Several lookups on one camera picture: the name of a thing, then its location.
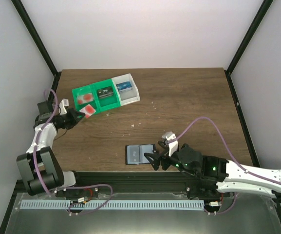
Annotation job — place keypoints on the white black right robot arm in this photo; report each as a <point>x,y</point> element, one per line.
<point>220,174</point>

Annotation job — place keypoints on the red white card stack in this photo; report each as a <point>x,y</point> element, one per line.
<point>85,98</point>

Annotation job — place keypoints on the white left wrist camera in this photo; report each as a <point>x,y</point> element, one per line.
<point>63,106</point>

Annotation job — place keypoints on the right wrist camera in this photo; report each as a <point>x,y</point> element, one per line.
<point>171,141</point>

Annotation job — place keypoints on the white storage bin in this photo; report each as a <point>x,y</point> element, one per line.
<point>126,97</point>

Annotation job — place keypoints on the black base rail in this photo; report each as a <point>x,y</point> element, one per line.
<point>150,182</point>

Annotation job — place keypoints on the black card stack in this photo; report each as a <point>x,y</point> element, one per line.
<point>105,92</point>

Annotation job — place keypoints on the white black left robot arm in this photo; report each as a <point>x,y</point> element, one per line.
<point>38,167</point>

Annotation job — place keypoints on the black frame post right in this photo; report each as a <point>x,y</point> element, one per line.
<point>263,9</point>

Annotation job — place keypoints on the light blue slotted cable duct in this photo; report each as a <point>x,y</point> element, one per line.
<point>189,205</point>

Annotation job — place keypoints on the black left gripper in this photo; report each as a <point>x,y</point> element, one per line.
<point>70,117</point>

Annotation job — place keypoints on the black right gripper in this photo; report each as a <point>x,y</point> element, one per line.
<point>164,157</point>

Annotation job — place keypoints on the black leather card holder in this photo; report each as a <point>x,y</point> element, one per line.
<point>144,148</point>

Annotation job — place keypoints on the black vip credit card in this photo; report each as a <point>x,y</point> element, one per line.
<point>133,154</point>

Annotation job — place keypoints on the blue card stack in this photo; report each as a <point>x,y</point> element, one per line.
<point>124,86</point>

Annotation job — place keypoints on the black frame post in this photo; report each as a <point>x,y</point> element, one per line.
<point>22,12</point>
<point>263,9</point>

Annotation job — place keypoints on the black frame post left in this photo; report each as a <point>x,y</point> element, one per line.
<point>22,12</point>

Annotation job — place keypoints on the green double storage bin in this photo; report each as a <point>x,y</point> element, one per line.
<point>101,105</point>

